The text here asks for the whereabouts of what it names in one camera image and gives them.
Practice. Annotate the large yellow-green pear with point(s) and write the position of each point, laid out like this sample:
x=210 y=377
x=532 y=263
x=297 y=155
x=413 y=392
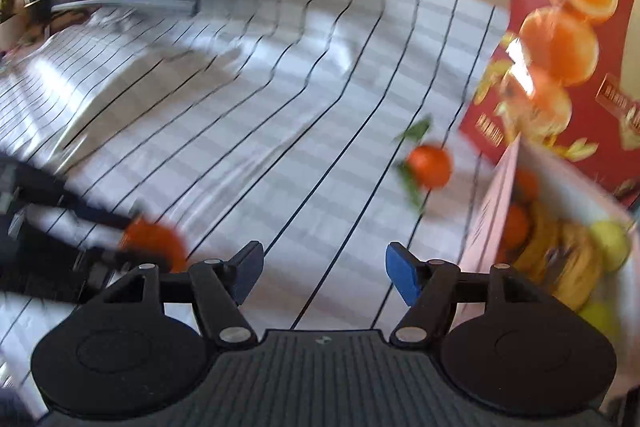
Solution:
x=610 y=243

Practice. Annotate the small yellow-green pear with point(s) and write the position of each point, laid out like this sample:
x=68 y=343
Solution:
x=602 y=316

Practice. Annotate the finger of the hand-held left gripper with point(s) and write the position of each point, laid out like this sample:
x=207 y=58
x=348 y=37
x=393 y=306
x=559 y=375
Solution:
x=107 y=259
x=75 y=203

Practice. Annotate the spotted yellow banana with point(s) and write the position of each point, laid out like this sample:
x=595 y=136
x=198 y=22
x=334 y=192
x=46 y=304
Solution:
x=575 y=267

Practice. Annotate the pink cardboard box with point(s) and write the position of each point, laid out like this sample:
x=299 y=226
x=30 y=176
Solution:
x=487 y=217

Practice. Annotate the mandarin orange with leaves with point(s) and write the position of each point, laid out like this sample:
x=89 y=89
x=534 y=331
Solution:
x=429 y=166

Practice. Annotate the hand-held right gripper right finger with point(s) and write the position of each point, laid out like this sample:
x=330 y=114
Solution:
x=400 y=273

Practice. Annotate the white grid tablecloth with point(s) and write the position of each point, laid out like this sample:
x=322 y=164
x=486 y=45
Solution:
x=300 y=107

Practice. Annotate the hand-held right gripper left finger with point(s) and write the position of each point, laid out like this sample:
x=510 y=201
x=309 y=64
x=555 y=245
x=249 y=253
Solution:
x=250 y=268

